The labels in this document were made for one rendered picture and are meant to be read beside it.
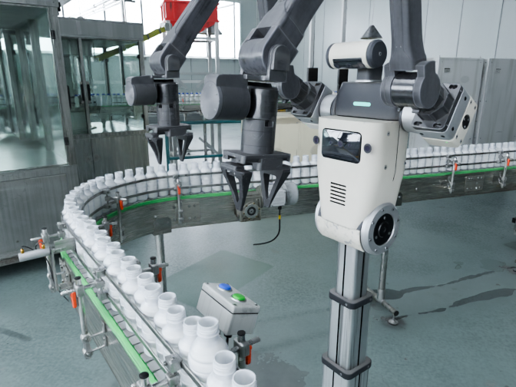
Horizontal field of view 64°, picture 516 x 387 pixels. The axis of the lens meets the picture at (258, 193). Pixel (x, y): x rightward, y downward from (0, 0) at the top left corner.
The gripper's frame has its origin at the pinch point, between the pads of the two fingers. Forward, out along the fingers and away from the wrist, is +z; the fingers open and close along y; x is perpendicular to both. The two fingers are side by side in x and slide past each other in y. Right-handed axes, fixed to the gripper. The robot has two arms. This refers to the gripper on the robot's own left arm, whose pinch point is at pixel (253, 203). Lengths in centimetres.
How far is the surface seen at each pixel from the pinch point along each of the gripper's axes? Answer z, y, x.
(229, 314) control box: 29.0, 4.7, 12.2
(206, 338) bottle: 22.5, -9.4, -1.7
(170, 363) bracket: 29.0, -13.6, 3.3
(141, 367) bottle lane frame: 41.1, -12.3, 20.2
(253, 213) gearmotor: 44, 86, 115
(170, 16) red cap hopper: -133, 255, 599
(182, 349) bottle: 28.5, -10.3, 5.1
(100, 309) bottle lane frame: 41, -13, 50
